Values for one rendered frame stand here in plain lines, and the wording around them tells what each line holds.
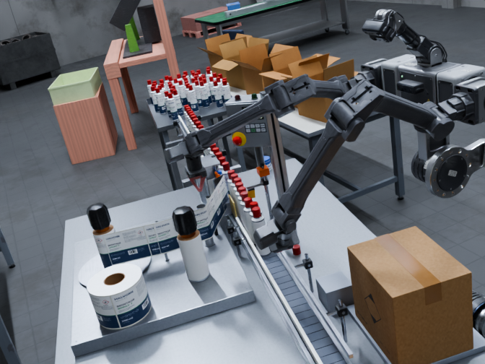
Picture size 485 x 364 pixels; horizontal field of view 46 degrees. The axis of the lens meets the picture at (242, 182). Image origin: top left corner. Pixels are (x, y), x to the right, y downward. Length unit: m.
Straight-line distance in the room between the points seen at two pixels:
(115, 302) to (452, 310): 1.10
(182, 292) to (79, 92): 4.53
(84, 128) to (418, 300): 5.34
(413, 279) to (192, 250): 0.87
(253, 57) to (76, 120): 2.45
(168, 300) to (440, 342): 0.98
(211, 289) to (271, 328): 0.30
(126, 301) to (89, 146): 4.67
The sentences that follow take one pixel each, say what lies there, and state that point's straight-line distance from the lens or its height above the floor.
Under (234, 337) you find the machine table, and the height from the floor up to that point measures 0.83.
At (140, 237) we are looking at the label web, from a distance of 2.39.
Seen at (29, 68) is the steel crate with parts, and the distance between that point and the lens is 12.17.
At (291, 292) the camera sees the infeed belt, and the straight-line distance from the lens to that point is 2.09.
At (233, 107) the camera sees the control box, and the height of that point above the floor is 1.45.
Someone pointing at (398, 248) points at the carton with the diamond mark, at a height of 1.12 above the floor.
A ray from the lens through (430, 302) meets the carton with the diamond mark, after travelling 1.69.
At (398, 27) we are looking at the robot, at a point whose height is 1.69.
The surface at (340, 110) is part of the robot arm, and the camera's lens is 1.57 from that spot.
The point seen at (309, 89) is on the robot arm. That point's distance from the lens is 1.92.
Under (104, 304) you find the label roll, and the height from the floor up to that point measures 0.99.
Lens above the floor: 2.09
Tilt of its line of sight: 24 degrees down
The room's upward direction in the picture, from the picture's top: 11 degrees counter-clockwise
